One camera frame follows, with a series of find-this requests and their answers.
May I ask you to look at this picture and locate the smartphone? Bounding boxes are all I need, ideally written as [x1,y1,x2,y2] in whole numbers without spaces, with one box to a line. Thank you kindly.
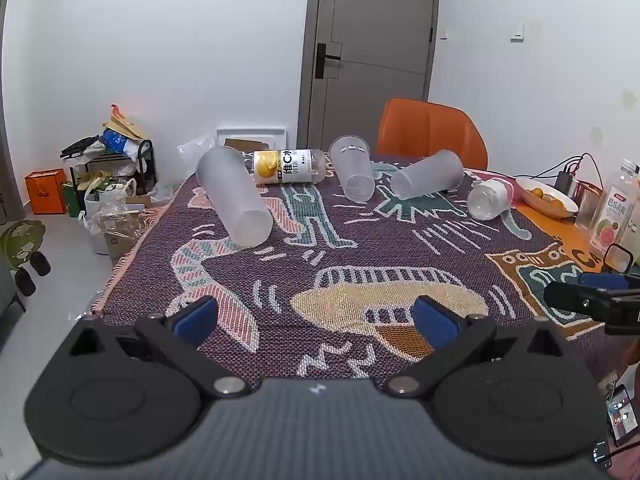
[606,385,639,446]

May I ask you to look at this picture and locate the patterned woven tablecloth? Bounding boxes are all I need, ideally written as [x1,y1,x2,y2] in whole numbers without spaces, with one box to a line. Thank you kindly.
[93,158,623,382]

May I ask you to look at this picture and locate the cardboard box with plastic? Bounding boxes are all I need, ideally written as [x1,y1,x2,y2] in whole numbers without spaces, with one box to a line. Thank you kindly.
[78,193,154,262]

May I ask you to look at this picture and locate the orange chair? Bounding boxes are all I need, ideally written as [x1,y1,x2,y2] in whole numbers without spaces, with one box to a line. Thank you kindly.
[376,98,488,170]

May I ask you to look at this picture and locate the green camouflage stool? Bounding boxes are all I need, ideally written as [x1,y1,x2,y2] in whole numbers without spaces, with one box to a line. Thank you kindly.
[1,220,51,297]

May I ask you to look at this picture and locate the frosted cup with markings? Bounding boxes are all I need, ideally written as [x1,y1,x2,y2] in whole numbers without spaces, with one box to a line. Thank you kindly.
[330,136,375,203]

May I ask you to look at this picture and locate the pink label drink bottle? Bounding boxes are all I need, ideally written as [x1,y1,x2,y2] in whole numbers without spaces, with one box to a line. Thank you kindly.
[589,159,639,257]

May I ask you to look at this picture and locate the grey door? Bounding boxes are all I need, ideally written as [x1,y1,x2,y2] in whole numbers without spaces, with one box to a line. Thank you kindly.
[296,0,438,150]

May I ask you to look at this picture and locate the white bowl of oranges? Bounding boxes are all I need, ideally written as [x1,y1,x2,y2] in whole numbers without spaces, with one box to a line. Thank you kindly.
[515,178,578,219]

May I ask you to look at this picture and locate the tall frosted plastic cup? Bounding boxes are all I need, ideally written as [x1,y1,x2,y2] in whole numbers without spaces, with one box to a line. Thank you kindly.
[195,146,273,247]

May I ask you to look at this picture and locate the orange label drink bottle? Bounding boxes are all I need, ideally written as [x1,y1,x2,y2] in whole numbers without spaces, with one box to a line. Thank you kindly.
[247,148,326,185]

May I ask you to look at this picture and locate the black power adapter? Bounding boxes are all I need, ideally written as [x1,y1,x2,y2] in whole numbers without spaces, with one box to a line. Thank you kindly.
[553,171,577,197]

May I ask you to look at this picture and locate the clear glass tumbler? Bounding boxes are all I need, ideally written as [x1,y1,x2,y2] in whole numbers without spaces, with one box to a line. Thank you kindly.
[575,188,600,230]

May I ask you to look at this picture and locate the black shelf rack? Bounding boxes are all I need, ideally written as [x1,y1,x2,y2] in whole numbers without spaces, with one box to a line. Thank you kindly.
[61,136,158,200]

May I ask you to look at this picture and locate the black door handle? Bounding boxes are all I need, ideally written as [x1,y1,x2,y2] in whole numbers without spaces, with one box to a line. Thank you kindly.
[314,42,342,79]

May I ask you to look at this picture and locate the frosted cup lying sideways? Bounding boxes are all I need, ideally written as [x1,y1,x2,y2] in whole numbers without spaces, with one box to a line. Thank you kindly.
[390,150,464,200]

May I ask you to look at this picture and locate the orange gift bag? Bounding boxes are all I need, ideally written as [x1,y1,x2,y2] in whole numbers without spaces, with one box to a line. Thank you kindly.
[25,168,66,214]

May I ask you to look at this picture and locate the white wall switch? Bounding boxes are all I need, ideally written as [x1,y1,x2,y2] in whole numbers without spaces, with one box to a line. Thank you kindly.
[510,23,525,44]

